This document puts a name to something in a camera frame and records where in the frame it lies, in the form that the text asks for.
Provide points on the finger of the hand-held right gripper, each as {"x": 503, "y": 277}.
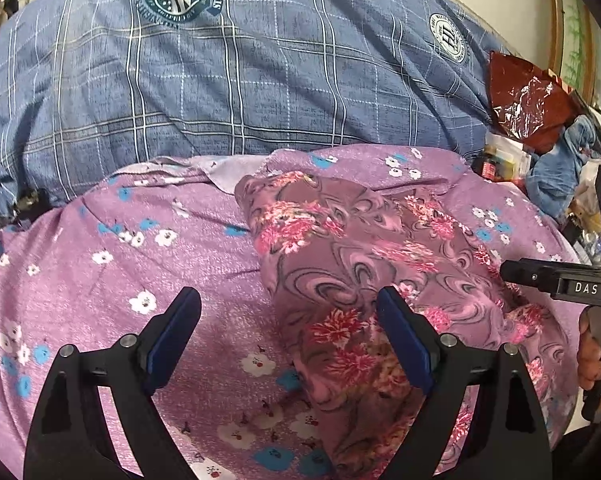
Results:
{"x": 528, "y": 275}

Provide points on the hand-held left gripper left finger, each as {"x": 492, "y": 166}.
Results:
{"x": 173, "y": 342}

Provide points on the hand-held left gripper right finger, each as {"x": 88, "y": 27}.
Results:
{"x": 405, "y": 345}

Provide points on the pink floral garment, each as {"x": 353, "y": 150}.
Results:
{"x": 360, "y": 270}

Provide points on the person's right hand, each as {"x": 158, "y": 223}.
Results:
{"x": 589, "y": 355}

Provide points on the blue denim cloth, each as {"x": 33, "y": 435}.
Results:
{"x": 555, "y": 170}

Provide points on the purple floral blanket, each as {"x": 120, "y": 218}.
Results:
{"x": 105, "y": 285}

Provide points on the red label bottle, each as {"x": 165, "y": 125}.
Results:
{"x": 488, "y": 166}

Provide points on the red plastic bag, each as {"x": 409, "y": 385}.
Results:
{"x": 525, "y": 100}

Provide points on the small black object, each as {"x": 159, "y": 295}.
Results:
{"x": 30, "y": 202}

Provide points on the wooden framed bamboo picture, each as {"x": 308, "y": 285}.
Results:
{"x": 573, "y": 25}

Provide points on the blue plaid quilt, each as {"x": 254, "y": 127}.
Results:
{"x": 230, "y": 85}

